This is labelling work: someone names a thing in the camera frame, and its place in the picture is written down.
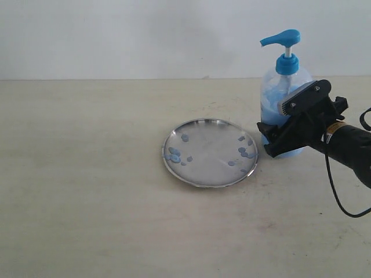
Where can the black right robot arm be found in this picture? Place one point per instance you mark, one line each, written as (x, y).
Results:
(350, 146)

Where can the round stainless steel plate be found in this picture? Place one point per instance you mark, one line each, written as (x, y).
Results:
(210, 153)

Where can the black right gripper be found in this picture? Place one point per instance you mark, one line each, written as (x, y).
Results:
(308, 128)

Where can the blue soap pump bottle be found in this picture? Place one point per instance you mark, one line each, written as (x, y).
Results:
(284, 78)

